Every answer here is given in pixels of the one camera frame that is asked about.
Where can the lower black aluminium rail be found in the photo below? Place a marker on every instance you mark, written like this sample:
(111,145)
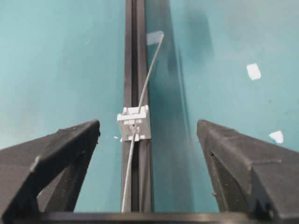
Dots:
(140,195)

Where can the tape mark by lower rail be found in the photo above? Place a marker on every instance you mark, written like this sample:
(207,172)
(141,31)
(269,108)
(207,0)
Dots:
(154,37)

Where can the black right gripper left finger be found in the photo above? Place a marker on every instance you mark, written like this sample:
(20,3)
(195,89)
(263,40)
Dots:
(27,168)

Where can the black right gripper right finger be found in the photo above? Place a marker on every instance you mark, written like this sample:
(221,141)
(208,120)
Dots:
(249,175)

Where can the tape mark centre left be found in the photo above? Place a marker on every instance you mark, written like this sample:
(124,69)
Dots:
(277,137)

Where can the white metal fitting on rail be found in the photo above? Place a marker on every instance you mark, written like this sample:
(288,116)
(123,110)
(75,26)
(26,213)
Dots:
(132,122)

